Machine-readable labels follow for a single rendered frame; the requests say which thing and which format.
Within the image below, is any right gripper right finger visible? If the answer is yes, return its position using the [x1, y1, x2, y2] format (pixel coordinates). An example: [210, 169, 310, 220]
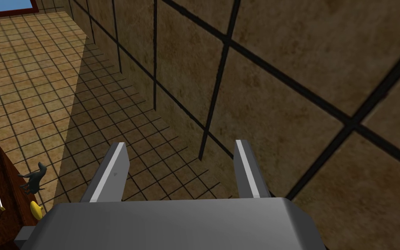
[233, 139, 272, 199]

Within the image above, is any dark grey animal figurine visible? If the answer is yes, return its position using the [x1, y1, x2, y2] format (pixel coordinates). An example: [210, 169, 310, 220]
[17, 162, 48, 195]

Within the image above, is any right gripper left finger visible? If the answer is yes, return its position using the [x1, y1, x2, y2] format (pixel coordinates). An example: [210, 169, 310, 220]
[80, 142, 131, 204]

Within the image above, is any red framed window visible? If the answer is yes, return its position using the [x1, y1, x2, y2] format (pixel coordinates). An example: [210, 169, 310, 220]
[0, 0, 40, 20]

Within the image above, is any yellow banana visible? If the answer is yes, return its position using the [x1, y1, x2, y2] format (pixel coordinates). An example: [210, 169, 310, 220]
[30, 201, 44, 220]

